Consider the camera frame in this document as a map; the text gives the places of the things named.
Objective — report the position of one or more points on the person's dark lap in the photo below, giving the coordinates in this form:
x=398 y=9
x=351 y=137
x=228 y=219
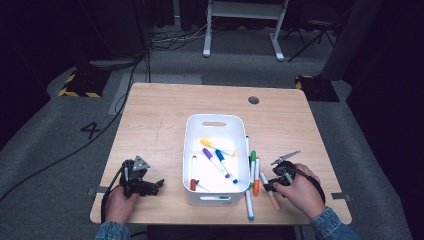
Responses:
x=220 y=233

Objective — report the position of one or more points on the person's left hand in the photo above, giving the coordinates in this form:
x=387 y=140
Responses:
x=118 y=208

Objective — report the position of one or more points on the light green marker pen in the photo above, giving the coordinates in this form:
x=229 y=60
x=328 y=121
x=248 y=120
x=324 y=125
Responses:
x=253 y=163

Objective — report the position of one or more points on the white plastic storage bin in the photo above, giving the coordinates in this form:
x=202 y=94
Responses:
x=216 y=128

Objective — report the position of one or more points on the person's right hand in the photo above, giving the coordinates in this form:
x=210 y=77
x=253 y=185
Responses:
x=303 y=193

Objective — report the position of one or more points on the grey pillar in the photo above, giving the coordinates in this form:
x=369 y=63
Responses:
x=353 y=36

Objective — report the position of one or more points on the dark green marker pen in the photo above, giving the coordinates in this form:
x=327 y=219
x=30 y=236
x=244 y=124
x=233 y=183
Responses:
x=200 y=184

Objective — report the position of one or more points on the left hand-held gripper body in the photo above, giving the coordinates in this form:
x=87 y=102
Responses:
x=135 y=176

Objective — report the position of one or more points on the pink marker pen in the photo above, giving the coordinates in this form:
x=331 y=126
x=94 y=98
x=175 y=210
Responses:
x=274 y=201

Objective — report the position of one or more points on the grey floor plate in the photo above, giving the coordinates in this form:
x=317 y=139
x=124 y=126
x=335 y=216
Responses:
x=160 y=78

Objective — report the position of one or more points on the yellow marker pen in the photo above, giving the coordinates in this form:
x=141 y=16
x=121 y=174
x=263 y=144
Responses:
x=213 y=145

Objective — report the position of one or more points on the grey tape piece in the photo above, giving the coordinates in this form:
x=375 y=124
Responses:
x=340 y=196
x=96 y=191

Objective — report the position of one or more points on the black marker pen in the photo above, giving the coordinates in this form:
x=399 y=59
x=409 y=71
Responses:
x=247 y=146

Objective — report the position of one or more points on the dark metal stand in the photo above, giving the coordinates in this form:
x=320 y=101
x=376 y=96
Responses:
x=143 y=33

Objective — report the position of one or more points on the white metal desk frame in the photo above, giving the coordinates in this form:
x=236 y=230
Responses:
x=245 y=10

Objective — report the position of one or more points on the orange marker pen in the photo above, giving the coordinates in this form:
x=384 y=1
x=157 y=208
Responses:
x=256 y=180

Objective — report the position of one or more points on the black tripod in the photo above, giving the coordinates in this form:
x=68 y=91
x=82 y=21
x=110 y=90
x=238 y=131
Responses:
x=315 y=25

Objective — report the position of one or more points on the purple marker pen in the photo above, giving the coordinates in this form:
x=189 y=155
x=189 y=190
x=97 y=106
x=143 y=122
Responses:
x=213 y=161

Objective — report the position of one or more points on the red marker pen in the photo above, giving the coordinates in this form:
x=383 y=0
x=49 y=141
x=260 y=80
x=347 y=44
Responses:
x=193 y=173

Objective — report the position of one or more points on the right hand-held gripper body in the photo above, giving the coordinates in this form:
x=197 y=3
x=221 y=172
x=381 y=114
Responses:
x=285 y=171

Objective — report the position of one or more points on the black yellow striped stand base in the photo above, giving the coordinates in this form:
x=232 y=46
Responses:
x=85 y=83
x=316 y=88

